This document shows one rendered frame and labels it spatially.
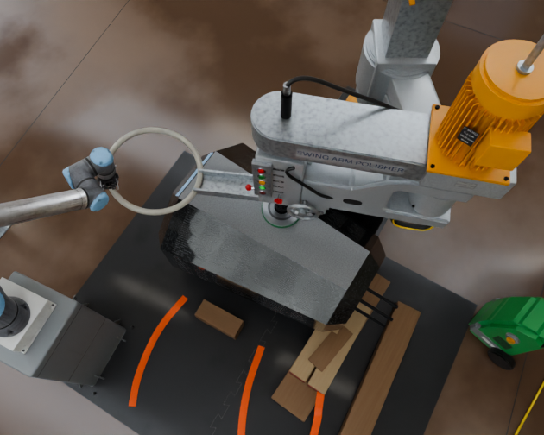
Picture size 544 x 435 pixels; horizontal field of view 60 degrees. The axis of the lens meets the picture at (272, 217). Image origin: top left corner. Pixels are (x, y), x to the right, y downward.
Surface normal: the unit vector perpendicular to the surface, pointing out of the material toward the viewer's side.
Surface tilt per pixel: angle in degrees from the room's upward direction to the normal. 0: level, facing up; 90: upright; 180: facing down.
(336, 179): 4
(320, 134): 0
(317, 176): 4
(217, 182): 8
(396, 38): 90
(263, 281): 45
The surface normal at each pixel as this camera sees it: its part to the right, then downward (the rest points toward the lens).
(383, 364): 0.00, -0.38
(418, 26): 0.00, 0.92
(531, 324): -0.40, -0.68
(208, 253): -0.36, 0.29
